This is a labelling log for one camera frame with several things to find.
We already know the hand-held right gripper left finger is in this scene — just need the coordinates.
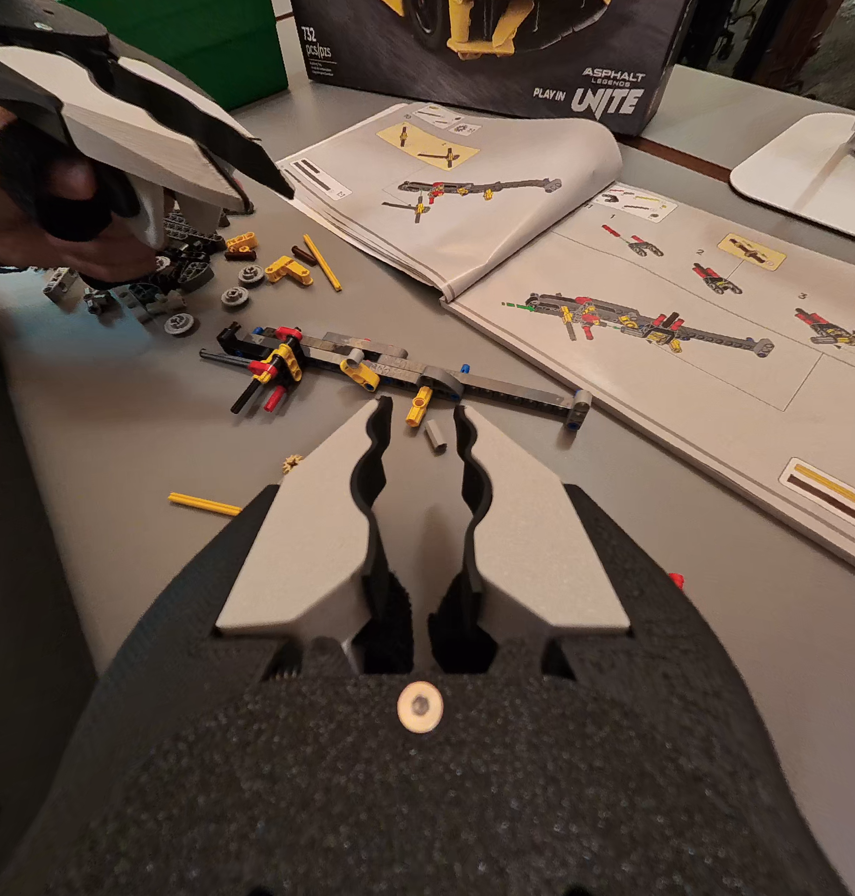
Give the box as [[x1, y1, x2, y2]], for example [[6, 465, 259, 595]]
[[215, 395, 416, 676]]

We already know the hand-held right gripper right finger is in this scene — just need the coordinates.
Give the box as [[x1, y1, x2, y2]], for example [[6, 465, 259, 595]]
[[427, 405, 633, 676]]

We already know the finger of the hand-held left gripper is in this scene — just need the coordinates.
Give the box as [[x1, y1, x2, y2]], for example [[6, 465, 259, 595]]
[[0, 44, 255, 212], [114, 57, 297, 202]]

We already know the short yellow lego axle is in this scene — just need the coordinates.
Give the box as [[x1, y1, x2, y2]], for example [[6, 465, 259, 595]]
[[168, 492, 244, 518]]

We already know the long grey lego beam assembly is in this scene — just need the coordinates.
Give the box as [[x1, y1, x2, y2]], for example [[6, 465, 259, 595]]
[[200, 322, 594, 431]]

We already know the yellow L-shaped lego beam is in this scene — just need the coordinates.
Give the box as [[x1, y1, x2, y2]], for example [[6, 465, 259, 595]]
[[263, 255, 315, 287]]

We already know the lego box yellow car picture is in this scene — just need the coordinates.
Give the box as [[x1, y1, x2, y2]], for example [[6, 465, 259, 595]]
[[291, 0, 698, 137]]

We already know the long yellow lego axle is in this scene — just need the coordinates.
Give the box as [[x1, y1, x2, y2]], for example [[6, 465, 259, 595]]
[[301, 234, 343, 294]]

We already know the open lego instruction booklet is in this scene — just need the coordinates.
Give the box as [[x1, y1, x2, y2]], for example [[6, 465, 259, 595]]
[[277, 101, 855, 578]]

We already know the person's left hand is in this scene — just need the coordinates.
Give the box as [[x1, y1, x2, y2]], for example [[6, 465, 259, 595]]
[[0, 101, 180, 286]]

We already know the green plastic bin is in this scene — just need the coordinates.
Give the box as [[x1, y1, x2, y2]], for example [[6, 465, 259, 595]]
[[56, 0, 290, 113]]

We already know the pile of dark grey beams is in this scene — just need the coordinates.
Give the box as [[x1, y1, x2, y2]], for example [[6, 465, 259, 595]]
[[42, 210, 216, 323]]

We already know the wooden board document stand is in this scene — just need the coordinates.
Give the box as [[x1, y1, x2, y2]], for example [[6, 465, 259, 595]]
[[729, 70, 855, 246]]

